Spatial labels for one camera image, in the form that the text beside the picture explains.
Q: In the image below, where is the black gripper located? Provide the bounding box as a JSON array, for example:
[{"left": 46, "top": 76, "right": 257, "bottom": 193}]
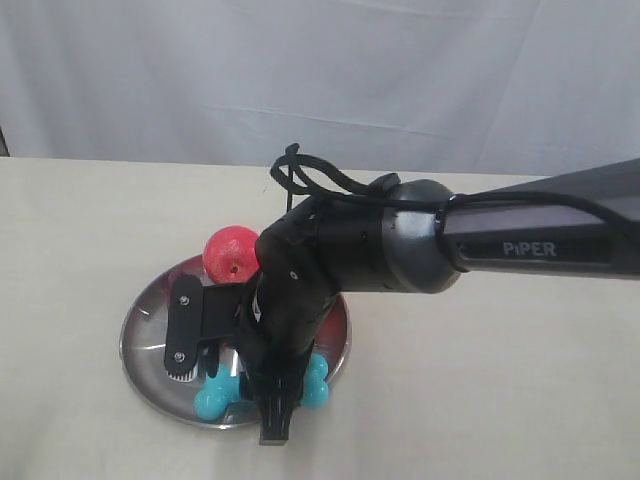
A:
[{"left": 199, "top": 244, "right": 337, "bottom": 445}]

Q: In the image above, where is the teal toy dog bone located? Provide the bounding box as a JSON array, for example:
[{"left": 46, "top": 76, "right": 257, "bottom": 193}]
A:
[{"left": 193, "top": 353, "right": 330, "bottom": 421}]

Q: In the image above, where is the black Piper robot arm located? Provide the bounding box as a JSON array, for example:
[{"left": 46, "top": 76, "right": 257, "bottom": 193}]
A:
[{"left": 203, "top": 153, "right": 639, "bottom": 445}]

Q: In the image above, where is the round stainless steel plate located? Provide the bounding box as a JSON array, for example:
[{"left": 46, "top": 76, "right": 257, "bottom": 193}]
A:
[{"left": 120, "top": 255, "right": 352, "bottom": 430}]

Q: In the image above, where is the red apple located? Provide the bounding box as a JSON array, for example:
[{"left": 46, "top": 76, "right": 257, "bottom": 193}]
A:
[{"left": 202, "top": 225, "right": 259, "bottom": 284}]

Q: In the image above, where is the white backdrop cloth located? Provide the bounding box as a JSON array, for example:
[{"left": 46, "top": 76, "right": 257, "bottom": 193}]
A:
[{"left": 1, "top": 1, "right": 639, "bottom": 175}]

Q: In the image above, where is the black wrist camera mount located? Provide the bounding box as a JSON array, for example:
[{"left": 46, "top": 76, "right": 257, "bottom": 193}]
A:
[{"left": 164, "top": 275, "right": 246, "bottom": 383}]

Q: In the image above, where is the black cable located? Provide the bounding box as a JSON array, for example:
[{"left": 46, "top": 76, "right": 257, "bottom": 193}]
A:
[{"left": 269, "top": 143, "right": 640, "bottom": 226}]

